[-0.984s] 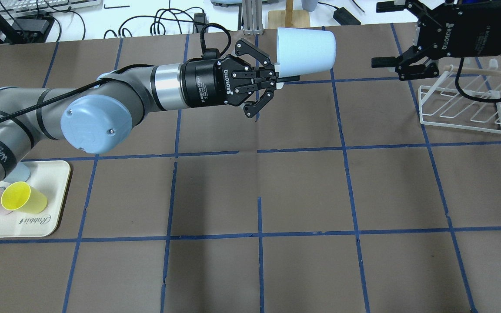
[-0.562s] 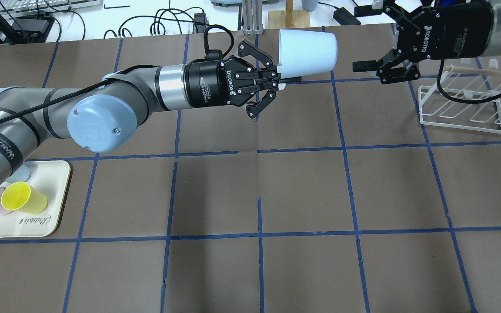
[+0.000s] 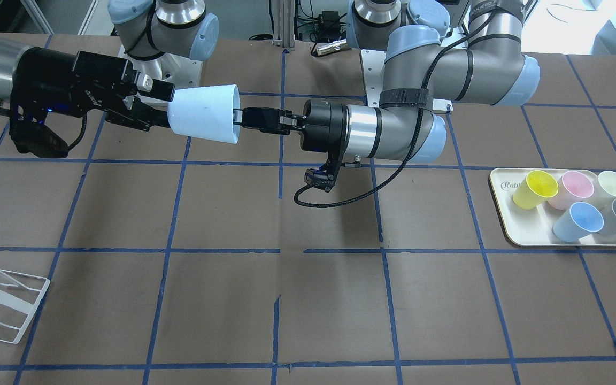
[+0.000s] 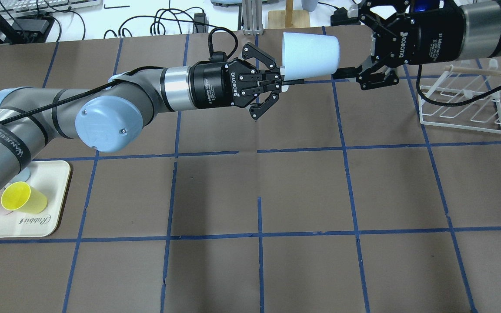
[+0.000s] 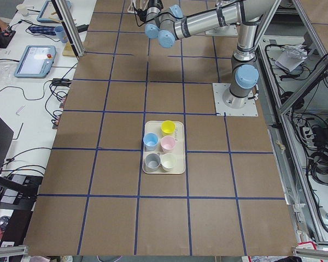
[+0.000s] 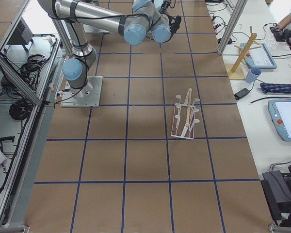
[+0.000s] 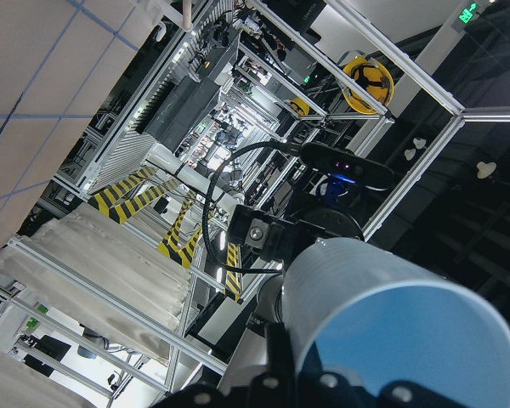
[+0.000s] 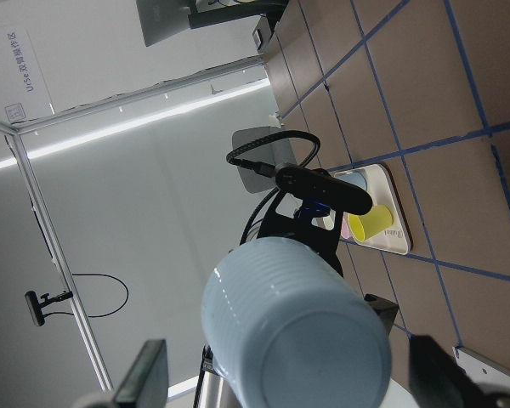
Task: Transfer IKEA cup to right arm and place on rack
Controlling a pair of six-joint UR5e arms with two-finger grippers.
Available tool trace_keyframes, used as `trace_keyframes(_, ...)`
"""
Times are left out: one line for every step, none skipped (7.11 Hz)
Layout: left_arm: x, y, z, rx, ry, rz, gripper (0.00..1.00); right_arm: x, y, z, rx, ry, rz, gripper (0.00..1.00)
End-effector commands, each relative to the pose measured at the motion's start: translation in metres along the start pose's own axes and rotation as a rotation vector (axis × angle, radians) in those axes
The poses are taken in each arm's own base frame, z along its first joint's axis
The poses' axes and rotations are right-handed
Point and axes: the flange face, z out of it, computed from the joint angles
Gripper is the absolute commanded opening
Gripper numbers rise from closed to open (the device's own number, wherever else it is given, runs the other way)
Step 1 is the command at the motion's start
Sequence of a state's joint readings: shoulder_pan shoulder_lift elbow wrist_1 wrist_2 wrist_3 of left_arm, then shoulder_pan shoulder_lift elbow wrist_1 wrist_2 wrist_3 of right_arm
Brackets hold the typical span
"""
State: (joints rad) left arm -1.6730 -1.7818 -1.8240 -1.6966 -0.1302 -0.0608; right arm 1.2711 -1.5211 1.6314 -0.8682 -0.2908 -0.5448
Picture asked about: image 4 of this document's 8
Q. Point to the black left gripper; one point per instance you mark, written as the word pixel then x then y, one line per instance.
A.
pixel 210 84

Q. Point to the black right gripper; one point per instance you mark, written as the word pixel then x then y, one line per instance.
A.
pixel 433 40

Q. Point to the light blue plastic cup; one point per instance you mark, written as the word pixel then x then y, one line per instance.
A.
pixel 307 56

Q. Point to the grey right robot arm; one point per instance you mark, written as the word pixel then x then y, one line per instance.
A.
pixel 482 38

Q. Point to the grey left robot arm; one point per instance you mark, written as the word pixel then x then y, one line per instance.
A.
pixel 108 118

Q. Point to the yellow plastic cup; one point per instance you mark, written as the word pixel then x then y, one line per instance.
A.
pixel 21 197

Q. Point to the black power adapter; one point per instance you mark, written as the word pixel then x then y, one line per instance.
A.
pixel 343 16

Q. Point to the wooden mug tree stand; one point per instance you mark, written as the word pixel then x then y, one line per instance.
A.
pixel 288 17

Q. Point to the cream plastic tray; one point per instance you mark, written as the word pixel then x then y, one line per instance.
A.
pixel 50 178

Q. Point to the white keyboard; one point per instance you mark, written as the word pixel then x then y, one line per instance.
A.
pixel 22 6

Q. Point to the aluminium frame post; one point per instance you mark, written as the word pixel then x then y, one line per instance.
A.
pixel 252 23

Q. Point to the white wire cup rack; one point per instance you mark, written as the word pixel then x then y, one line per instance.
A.
pixel 448 102

